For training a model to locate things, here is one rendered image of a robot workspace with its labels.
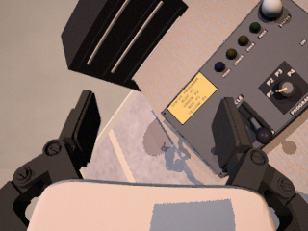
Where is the dark grey control console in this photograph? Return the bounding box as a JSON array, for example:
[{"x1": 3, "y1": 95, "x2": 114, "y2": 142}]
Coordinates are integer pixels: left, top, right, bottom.
[{"x1": 161, "y1": 0, "x2": 308, "y2": 178}]

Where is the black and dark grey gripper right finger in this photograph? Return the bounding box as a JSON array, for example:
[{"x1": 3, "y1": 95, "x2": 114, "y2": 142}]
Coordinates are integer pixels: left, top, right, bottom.
[{"x1": 212, "y1": 97, "x2": 308, "y2": 231}]

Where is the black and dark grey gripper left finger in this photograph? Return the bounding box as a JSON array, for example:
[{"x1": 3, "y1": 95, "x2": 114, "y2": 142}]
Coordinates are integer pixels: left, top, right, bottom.
[{"x1": 0, "y1": 90, "x2": 101, "y2": 231}]

